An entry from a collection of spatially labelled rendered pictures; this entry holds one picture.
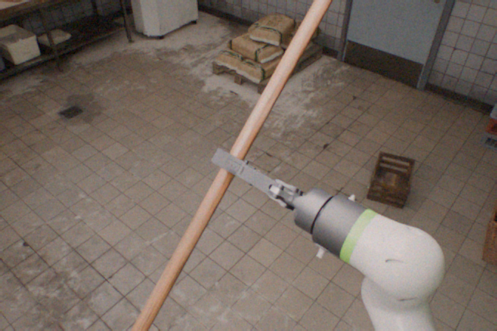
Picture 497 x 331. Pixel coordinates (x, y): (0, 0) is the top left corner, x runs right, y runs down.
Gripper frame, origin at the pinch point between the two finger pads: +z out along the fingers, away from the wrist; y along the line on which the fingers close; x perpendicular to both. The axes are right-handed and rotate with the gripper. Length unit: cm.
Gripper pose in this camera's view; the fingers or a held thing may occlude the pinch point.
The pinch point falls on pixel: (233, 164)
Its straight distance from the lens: 77.5
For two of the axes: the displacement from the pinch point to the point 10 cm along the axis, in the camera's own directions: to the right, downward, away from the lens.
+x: 4.8, -8.7, -0.3
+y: 4.3, 2.1, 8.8
